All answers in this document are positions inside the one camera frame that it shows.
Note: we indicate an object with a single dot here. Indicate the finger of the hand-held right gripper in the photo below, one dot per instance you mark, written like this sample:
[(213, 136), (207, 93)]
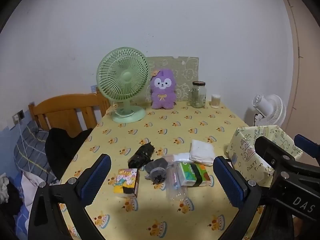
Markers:
[(271, 152), (303, 141)]

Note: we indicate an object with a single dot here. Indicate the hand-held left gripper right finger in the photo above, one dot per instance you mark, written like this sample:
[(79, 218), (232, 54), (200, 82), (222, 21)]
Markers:
[(228, 180)]

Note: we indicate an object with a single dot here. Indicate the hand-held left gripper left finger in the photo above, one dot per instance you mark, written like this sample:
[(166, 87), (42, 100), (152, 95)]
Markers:
[(96, 177)]

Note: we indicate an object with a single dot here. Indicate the yellow printed paper-wrapped box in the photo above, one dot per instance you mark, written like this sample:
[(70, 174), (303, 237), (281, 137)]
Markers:
[(246, 152)]

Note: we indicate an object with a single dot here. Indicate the colourful cartoon printed box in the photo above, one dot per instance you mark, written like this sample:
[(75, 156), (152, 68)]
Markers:
[(126, 181)]

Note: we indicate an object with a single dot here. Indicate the green and orange tissue pack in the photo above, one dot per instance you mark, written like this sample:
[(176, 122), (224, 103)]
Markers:
[(192, 175)]

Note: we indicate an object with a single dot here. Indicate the white cloth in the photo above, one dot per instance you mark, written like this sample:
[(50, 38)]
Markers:
[(202, 152)]

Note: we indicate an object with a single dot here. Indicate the black plastic-wrapped bundle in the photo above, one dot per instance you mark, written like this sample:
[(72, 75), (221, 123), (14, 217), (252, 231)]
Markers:
[(140, 156)]

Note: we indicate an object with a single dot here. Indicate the clear plastic bag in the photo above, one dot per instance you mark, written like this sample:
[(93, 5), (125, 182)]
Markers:
[(176, 192)]

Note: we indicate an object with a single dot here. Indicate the grey sock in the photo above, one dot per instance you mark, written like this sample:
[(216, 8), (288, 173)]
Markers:
[(156, 171)]

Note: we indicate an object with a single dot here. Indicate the white standing fan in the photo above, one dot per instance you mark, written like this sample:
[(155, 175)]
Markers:
[(271, 111)]

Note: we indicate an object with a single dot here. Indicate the black cloth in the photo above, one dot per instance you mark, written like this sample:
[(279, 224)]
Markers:
[(62, 150)]

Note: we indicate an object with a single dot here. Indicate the white garment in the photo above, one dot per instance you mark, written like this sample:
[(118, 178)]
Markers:
[(32, 183)]

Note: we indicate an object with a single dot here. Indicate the grey plaid pillow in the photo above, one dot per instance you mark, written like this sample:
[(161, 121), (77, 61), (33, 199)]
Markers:
[(32, 152)]

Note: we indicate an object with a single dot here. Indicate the cotton swab container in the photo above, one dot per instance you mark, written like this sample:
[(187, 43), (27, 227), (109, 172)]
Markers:
[(215, 102)]

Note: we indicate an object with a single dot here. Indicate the wooden headboard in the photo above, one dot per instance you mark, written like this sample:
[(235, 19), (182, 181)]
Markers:
[(62, 107)]

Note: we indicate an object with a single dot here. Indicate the blue bed sheet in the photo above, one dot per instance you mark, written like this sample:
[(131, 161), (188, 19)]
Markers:
[(22, 220)]

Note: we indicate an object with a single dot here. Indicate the dark garment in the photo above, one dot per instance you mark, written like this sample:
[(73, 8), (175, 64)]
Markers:
[(11, 200)]

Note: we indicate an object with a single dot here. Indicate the glass jar with dark lid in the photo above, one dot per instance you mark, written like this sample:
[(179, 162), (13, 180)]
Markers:
[(198, 96)]

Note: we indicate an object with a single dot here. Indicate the green desk fan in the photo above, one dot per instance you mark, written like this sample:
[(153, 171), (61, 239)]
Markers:
[(122, 77)]

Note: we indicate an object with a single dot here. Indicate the purple plush toy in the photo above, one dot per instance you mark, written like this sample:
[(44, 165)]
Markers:
[(163, 90)]

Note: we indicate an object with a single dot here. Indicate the green cartoon printed board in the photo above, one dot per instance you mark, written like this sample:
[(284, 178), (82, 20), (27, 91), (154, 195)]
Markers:
[(187, 72)]

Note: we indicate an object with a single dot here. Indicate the beige door frame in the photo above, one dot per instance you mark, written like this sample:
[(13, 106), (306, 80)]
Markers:
[(307, 80)]

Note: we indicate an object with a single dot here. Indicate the small blue wall sticker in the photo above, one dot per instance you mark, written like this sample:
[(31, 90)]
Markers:
[(93, 88)]

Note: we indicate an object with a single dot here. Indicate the wall outlet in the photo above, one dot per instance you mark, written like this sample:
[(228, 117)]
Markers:
[(18, 116)]

